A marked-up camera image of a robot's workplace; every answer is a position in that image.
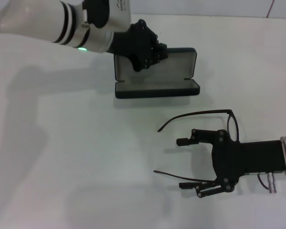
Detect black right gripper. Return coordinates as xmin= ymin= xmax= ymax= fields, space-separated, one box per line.
xmin=176 ymin=128 xmax=286 ymax=198

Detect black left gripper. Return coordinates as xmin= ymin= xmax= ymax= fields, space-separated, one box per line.
xmin=106 ymin=20 xmax=169 ymax=72

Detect black glasses case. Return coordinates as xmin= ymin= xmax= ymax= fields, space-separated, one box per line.
xmin=113 ymin=47 xmax=201 ymax=100

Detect black glasses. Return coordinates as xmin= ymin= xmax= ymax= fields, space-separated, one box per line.
xmin=153 ymin=109 xmax=241 ymax=184

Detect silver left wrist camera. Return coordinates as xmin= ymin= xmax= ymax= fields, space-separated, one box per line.
xmin=81 ymin=0 xmax=132 ymax=30

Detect right gripper cable plug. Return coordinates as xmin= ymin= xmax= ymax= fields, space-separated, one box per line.
xmin=257 ymin=173 xmax=279 ymax=194

